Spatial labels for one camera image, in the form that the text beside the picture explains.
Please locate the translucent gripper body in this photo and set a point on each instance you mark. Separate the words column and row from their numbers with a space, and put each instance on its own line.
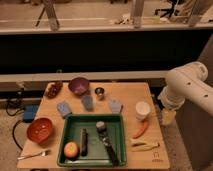
column 168, row 116

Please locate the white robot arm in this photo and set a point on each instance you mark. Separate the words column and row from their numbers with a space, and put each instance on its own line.
column 185, row 82

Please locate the small metal cup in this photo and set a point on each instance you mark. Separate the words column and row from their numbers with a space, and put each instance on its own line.
column 99, row 91

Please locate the blue plastic cup middle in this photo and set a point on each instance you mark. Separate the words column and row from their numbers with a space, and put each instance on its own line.
column 87, row 102

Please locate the orange carrot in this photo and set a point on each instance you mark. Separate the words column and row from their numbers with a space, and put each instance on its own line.
column 142, row 129

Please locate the green plastic tray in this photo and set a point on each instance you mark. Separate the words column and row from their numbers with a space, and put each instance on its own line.
column 96, row 153

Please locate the black marker bar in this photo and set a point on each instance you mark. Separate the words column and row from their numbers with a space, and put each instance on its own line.
column 83, row 142

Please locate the purple bowl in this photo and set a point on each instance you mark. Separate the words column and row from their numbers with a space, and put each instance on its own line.
column 79, row 85

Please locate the red yellow apple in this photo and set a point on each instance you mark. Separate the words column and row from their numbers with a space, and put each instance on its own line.
column 71, row 149

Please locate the bunch of red grapes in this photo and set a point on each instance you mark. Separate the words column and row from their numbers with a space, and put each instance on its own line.
column 54, row 90

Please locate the silver fork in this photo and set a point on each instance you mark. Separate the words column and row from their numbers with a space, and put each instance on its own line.
column 43, row 153

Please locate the orange bowl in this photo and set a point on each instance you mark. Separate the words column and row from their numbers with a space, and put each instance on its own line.
column 40, row 130

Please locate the blue box on floor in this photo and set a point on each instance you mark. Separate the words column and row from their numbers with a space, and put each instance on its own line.
column 30, row 113

